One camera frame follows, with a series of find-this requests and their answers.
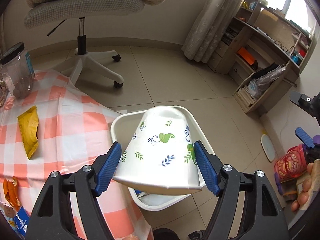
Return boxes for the blue tissue box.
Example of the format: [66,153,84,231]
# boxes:
[7,207,29,239]

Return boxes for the white paper cup leaf print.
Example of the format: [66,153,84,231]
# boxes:
[113,106,201,196]

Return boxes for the white plastic trash bin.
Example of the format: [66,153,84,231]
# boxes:
[110,106,214,211]

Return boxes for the person's right hand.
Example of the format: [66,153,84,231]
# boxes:
[290,162,316,212]

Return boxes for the red patterned bag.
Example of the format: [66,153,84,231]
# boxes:
[274,144,307,184]

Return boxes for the white bathroom scale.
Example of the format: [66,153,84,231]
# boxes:
[260,134,276,162]

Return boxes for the wooden desk shelf unit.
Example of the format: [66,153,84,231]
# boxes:
[208,0,315,113]

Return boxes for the yellow snack bag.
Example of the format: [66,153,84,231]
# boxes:
[17,106,39,159]

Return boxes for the right beige curtain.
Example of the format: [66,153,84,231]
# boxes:
[182,0,244,63]

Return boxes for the clear jar with dark nuts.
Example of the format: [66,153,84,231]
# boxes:
[1,42,35,99]

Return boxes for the grey office chair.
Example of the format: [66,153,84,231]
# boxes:
[23,0,146,89]

